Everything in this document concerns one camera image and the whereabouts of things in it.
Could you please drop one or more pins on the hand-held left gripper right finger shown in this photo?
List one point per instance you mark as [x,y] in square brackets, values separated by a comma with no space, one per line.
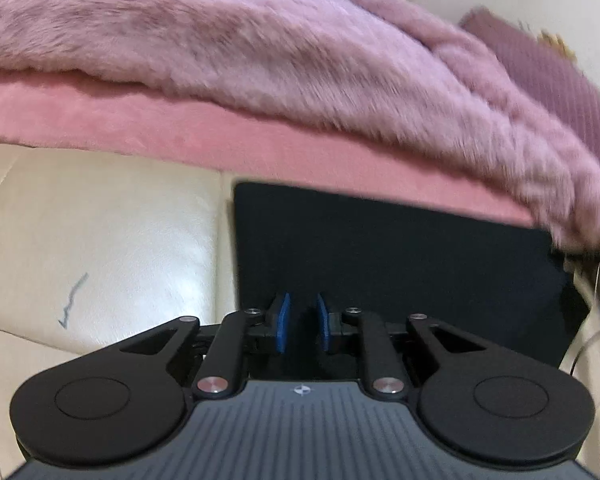
[323,322]

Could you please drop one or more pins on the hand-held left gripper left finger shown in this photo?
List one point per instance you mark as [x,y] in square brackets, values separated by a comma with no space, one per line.
[283,322]

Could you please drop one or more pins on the black pad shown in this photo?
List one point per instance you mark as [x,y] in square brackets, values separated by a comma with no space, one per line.
[405,260]

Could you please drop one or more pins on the cream leather sofa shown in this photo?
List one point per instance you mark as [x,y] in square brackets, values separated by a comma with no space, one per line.
[105,240]

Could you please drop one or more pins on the pink bed sheet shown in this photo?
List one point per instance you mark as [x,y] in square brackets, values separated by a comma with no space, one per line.
[205,135]

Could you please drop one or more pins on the pink fluffy blanket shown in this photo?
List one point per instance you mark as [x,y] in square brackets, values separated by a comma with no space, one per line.
[280,45]

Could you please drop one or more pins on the purple knitted cushion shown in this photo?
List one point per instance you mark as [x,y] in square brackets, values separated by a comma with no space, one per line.
[570,90]

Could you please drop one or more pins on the yellow plush toy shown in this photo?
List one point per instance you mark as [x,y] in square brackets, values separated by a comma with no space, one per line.
[555,42]

